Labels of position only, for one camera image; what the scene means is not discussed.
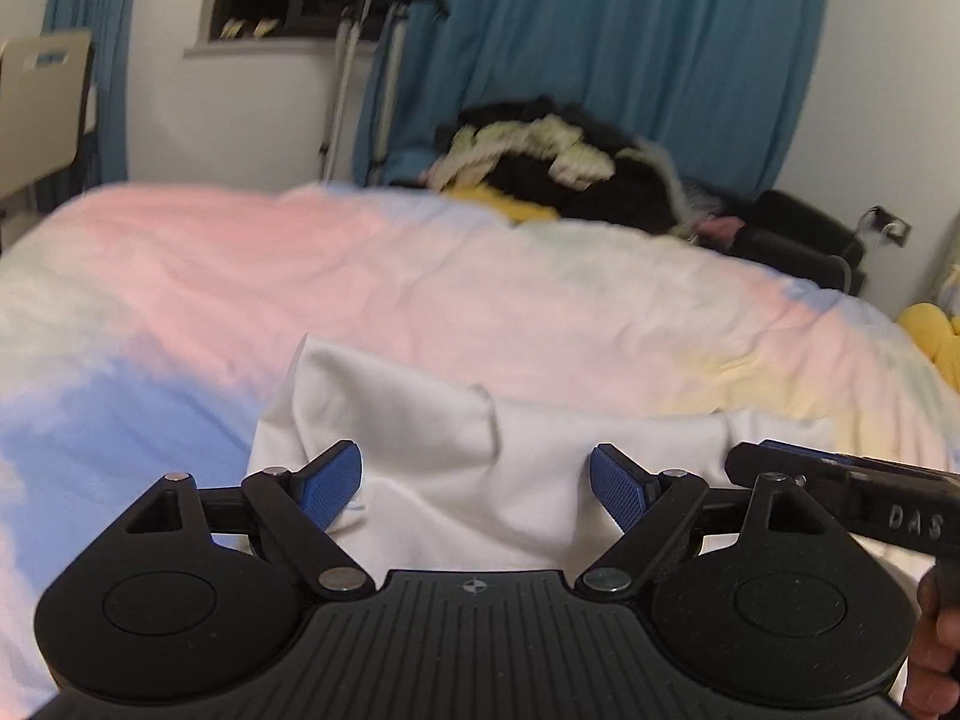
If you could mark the pastel tie-dye bedspread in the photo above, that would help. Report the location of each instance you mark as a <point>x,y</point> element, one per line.
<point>225,277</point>

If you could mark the garment steamer stand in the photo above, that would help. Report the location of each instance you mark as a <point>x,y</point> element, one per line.
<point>341,75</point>

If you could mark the beige chair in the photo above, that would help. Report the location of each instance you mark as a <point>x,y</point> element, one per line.
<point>37,112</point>

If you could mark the beige slippers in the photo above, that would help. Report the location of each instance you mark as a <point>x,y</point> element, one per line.
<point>251,28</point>

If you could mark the person's right hand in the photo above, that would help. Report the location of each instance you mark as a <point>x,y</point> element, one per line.
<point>941,637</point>

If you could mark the cream green knit blanket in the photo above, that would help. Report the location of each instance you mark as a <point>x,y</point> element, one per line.
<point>577,157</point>

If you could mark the white t-shirt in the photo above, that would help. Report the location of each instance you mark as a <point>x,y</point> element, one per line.
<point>450,465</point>

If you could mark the black armchair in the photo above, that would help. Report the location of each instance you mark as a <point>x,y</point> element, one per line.
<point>795,232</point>

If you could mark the narrow blue curtain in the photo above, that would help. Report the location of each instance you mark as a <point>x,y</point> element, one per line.
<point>105,52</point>

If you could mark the wall socket with charger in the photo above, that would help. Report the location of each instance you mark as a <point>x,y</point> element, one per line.
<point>892,226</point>

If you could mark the black clothes pile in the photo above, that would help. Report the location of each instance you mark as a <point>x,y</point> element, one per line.
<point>600,202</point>

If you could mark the yellow plush toy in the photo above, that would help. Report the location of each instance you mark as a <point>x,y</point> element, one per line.
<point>930,334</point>

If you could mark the wide blue curtain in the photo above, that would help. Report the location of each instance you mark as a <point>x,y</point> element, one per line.
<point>600,30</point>

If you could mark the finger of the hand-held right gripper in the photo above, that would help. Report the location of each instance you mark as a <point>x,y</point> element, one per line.
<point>817,472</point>

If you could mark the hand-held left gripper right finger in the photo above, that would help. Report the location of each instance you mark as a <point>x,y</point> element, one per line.
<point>619,487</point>

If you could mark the yellow cloth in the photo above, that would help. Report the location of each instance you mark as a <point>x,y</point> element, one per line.
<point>510,206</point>

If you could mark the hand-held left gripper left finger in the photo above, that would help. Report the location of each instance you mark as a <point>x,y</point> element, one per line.
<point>330,484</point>

